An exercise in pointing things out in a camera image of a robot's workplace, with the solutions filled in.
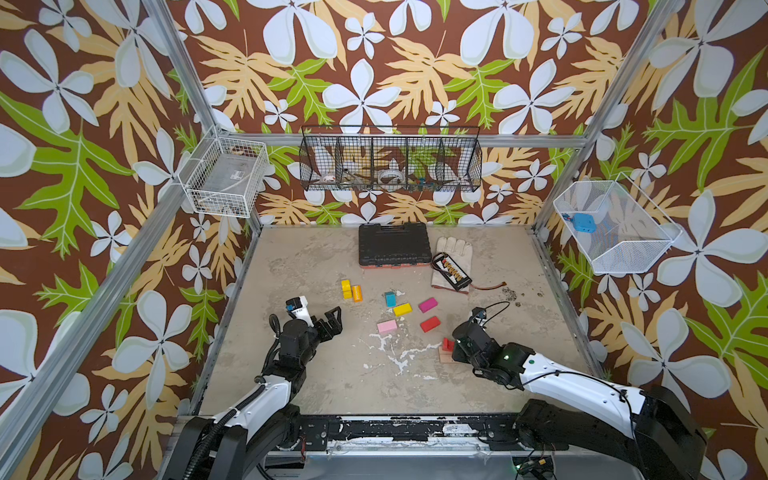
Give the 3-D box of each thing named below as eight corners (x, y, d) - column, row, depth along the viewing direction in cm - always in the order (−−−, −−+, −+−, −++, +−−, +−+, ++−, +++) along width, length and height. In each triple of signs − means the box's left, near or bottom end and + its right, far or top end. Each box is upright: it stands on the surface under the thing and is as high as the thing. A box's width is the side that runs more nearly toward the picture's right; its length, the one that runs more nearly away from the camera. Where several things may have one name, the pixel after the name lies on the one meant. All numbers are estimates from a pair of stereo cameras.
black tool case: (358, 270, 108) (357, 262, 104) (360, 230, 121) (360, 222, 117) (431, 270, 108) (432, 262, 104) (426, 231, 121) (427, 222, 117)
